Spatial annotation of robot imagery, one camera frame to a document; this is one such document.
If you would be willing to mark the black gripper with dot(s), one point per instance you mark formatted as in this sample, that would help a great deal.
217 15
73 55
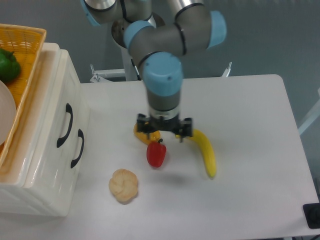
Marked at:
165 121

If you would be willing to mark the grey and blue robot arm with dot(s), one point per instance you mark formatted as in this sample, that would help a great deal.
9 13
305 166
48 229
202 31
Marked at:
156 52

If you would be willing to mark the white plastic drawer cabinet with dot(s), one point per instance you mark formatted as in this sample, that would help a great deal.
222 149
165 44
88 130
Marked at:
13 198

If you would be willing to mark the yellow bell pepper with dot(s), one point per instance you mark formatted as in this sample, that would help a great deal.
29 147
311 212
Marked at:
146 139

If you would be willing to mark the red bell pepper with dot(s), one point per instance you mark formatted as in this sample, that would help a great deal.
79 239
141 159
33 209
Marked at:
155 153

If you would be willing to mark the yellow banana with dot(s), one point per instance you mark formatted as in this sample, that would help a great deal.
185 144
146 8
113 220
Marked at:
207 151

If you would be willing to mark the round bread roll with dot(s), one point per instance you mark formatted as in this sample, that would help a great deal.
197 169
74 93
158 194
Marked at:
123 185

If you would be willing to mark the white round plate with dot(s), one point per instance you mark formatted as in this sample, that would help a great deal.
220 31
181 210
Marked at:
7 112

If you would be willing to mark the orange woven basket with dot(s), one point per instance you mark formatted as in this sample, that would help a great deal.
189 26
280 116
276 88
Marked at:
26 43

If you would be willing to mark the green bell pepper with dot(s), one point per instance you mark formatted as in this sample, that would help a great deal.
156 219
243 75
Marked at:
10 68

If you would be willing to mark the black device at table corner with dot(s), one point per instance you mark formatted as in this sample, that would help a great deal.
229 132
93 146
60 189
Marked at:
312 215

